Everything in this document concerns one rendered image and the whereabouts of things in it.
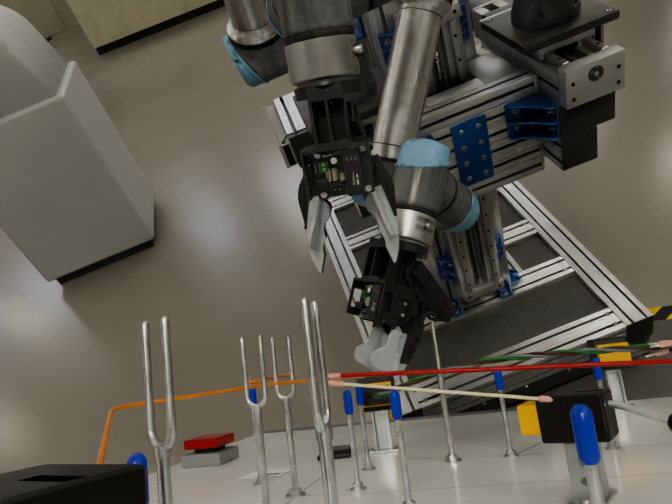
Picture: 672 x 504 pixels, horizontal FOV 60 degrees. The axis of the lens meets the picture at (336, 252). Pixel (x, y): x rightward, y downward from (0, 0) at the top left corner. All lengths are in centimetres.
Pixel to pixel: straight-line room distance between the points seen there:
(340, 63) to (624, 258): 201
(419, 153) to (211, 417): 175
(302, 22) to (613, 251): 207
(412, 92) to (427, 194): 23
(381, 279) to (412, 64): 38
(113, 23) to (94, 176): 470
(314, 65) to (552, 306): 156
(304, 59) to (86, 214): 283
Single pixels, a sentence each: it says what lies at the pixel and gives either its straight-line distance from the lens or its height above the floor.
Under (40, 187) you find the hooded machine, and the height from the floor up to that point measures 59.
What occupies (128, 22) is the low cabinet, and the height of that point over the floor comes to 23.
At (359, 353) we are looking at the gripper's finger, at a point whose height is 111.
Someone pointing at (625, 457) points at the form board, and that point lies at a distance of 60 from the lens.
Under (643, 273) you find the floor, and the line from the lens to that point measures 245.
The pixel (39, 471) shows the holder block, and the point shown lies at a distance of 22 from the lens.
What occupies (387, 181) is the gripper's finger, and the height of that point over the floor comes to 136.
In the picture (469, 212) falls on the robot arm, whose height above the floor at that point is 115.
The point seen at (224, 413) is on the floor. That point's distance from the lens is 238.
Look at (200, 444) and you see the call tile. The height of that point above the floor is 112.
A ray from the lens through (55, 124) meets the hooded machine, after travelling 316.
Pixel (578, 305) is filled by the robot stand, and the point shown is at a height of 21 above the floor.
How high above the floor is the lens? 172
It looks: 38 degrees down
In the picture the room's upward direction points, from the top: 22 degrees counter-clockwise
